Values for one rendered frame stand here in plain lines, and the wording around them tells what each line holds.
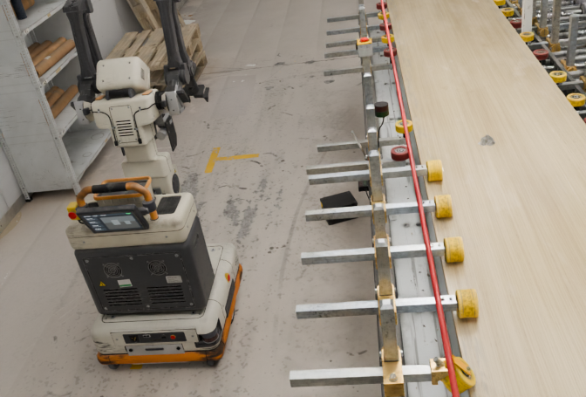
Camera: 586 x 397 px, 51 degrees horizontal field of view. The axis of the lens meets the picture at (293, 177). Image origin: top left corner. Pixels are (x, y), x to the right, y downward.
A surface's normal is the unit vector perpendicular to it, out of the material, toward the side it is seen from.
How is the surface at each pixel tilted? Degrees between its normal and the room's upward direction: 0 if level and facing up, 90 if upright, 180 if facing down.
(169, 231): 90
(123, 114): 82
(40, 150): 90
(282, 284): 0
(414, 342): 0
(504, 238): 0
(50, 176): 90
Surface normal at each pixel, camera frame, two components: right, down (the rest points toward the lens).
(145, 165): -0.11, 0.40
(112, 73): -0.16, -0.19
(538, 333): -0.15, -0.85
